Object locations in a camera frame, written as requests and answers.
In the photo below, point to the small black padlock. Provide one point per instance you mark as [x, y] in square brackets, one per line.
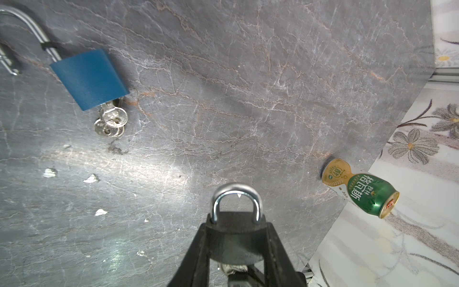
[236, 238]

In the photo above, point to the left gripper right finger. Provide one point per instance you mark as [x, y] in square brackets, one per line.
[278, 269]

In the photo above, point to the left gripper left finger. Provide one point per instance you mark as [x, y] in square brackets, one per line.
[194, 269]

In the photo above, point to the blue padlock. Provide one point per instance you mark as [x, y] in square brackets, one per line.
[90, 77]

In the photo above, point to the silver key set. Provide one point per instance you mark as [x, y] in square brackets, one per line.
[229, 269]
[112, 120]

